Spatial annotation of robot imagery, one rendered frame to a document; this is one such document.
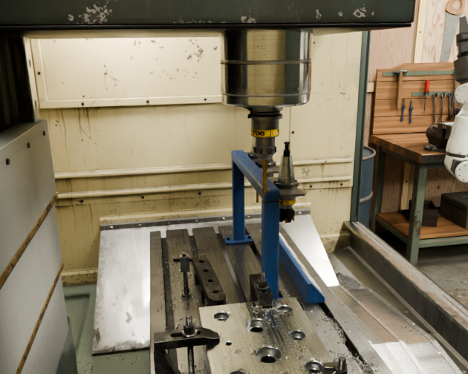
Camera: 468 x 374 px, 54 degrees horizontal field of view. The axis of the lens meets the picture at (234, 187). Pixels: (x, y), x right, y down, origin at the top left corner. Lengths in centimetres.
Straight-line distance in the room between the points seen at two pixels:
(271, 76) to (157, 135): 113
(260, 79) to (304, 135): 120
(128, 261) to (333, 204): 91
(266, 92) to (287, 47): 8
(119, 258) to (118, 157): 39
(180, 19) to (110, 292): 123
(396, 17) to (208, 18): 28
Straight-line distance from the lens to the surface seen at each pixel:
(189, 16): 68
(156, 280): 140
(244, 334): 98
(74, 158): 188
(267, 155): 83
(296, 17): 71
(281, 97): 75
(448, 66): 404
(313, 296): 126
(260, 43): 74
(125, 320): 166
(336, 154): 200
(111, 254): 185
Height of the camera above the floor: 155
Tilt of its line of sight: 17 degrees down
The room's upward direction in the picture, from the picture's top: 1 degrees counter-clockwise
